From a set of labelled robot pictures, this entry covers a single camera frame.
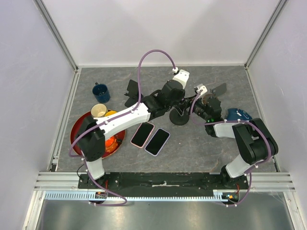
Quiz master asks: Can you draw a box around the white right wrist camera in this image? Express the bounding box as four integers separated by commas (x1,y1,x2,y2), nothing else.
194,84,208,97

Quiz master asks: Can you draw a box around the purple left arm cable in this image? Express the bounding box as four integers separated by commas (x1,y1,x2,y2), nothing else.
69,49,179,207

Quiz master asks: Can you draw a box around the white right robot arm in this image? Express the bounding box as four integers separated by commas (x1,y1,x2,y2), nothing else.
190,96,279,189

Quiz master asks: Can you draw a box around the phone with lilac case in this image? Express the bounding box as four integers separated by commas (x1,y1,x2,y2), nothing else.
145,128,170,156

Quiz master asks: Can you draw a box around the red round tray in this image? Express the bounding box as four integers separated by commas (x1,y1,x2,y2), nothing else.
70,112,126,159

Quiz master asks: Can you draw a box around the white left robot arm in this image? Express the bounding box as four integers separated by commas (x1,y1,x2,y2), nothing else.
74,77,187,188

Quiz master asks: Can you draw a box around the slotted cable duct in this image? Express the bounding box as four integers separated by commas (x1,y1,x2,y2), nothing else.
45,191,231,202

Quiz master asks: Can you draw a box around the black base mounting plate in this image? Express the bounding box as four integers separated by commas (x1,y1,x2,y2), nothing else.
78,172,248,198

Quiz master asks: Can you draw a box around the wooden-base phone stand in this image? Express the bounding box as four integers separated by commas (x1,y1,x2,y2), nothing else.
202,83,227,104

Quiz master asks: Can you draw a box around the yellow enamel mug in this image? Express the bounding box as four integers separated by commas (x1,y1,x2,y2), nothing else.
105,110,117,117

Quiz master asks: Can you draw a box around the cream enamel mug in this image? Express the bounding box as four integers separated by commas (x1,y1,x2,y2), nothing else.
91,103,108,117

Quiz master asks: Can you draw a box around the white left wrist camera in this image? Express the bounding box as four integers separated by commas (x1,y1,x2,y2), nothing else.
172,67,189,89

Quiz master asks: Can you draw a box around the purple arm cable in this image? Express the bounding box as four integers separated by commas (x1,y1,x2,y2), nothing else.
190,93,274,208
69,49,179,207

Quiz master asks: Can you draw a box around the black folding phone stand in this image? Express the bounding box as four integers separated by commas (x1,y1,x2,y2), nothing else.
124,80,143,110

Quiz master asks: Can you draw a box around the orange enamel mug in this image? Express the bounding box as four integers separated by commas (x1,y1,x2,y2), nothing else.
105,136,122,153

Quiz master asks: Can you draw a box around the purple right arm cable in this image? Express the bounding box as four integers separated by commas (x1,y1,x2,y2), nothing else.
190,93,274,208

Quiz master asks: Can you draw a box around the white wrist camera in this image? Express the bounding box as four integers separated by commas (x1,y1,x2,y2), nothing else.
194,84,208,97
172,67,189,89

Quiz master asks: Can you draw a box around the phone with pink case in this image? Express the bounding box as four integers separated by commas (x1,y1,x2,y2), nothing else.
130,122,154,148

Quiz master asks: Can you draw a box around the black round-base phone stand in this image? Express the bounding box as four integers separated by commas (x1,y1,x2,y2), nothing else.
169,98,191,126

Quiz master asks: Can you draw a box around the dark blue enamel mug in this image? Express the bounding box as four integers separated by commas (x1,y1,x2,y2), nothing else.
92,82,110,104

